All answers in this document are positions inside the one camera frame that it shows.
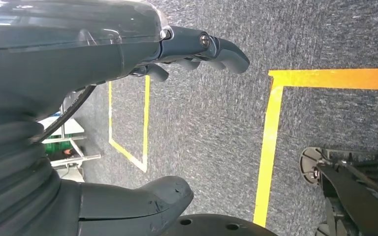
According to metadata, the white workbench frame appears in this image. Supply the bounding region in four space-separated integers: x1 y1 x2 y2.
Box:
39 91 101 183

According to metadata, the yellow floor tape square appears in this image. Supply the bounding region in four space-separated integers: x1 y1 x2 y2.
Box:
253 68 378 228
108 75 151 173

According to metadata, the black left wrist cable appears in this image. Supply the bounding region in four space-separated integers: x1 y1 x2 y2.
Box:
32 85 97 144

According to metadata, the black robot leg frame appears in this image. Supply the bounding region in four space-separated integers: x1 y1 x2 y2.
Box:
299 147 378 236

